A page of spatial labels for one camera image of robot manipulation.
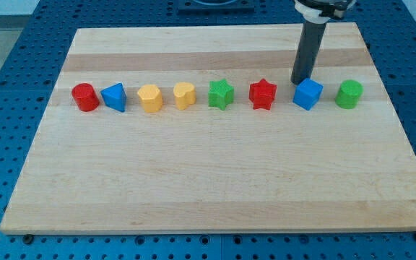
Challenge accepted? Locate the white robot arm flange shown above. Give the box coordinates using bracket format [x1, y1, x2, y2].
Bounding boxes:
[295, 0, 357, 24]

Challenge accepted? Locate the wooden board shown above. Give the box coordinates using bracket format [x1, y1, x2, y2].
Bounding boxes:
[0, 22, 416, 235]

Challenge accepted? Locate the green star block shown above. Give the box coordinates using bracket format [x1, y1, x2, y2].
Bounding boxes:
[208, 79, 234, 111]

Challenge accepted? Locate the yellow heart block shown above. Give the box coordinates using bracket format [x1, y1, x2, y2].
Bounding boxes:
[173, 82, 196, 110]

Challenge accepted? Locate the red star block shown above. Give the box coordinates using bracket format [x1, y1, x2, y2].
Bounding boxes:
[248, 79, 277, 111]

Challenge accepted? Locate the yellow hexagon block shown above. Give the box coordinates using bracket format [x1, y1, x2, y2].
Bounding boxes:
[137, 84, 163, 113]

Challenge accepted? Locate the blue triangle block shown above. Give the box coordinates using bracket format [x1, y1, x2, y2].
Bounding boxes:
[100, 83, 127, 113]

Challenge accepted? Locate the blue cube block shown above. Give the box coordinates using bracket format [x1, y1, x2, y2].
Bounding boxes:
[292, 78, 324, 111]

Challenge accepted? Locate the red cylinder block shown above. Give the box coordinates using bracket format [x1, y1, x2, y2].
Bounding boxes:
[71, 83, 100, 112]

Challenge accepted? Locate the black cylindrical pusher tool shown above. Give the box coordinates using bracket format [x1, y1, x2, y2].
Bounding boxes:
[290, 21, 326, 85]

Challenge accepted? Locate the green cylinder block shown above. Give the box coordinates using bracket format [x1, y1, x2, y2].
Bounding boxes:
[335, 79, 363, 109]

